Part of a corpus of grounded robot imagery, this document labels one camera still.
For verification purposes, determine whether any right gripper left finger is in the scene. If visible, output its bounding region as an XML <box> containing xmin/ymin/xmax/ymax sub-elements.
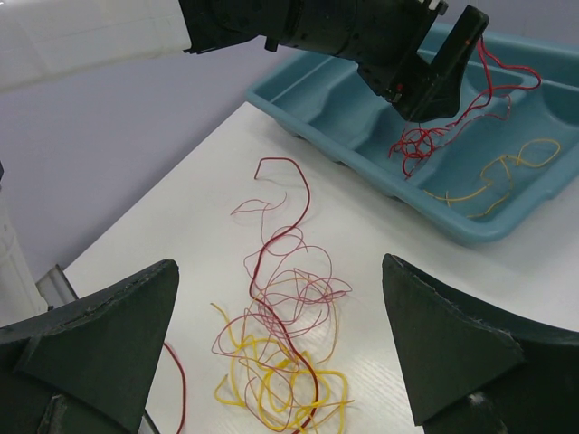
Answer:
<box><xmin>1</xmin><ymin>259</ymin><xmax>179</xmax><ymax>433</ymax></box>

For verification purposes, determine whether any bright red wire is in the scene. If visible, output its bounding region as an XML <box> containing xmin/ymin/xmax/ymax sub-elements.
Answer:
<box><xmin>388</xmin><ymin>37</ymin><xmax>542</xmax><ymax>180</ymax></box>

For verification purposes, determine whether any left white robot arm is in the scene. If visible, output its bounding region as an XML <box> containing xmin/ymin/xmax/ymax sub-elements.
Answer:
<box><xmin>1</xmin><ymin>0</ymin><xmax>489</xmax><ymax>123</ymax></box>

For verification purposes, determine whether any red yellow wire bundle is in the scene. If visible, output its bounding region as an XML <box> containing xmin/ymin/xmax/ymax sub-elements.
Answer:
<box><xmin>163</xmin><ymin>156</ymin><xmax>356</xmax><ymax>434</ymax></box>

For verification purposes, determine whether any teal compartment tray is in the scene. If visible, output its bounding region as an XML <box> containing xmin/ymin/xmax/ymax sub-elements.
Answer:
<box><xmin>247</xmin><ymin>33</ymin><xmax>578</xmax><ymax>243</ymax></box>

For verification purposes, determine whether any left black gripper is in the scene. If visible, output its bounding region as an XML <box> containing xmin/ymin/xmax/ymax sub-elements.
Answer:
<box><xmin>289</xmin><ymin>1</ymin><xmax>489</xmax><ymax>123</ymax></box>

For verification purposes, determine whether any thin yellow wire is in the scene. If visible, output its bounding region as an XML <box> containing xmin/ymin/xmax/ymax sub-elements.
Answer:
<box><xmin>422</xmin><ymin>137</ymin><xmax>562</xmax><ymax>220</ymax></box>

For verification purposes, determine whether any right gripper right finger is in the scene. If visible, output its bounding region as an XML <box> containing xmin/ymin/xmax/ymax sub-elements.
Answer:
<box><xmin>382</xmin><ymin>254</ymin><xmax>578</xmax><ymax>433</ymax></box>

